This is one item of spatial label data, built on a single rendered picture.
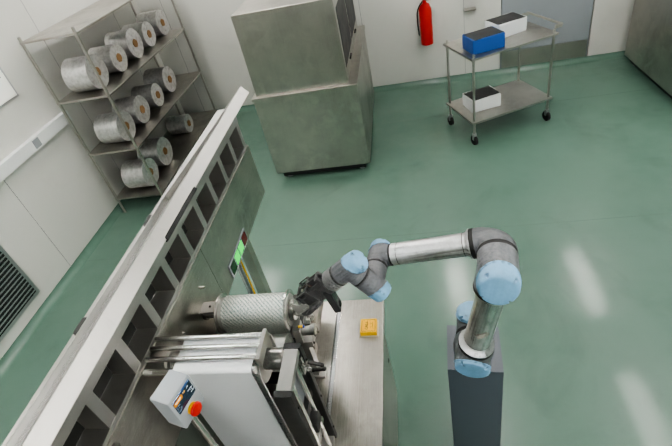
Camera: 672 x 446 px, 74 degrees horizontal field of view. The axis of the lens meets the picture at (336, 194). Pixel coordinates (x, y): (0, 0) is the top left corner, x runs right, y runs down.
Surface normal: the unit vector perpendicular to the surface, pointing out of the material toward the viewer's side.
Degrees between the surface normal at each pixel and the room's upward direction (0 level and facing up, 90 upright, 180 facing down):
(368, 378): 0
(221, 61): 90
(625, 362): 0
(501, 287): 83
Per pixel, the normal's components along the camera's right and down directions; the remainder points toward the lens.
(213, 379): -0.09, 0.61
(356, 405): -0.19, -0.79
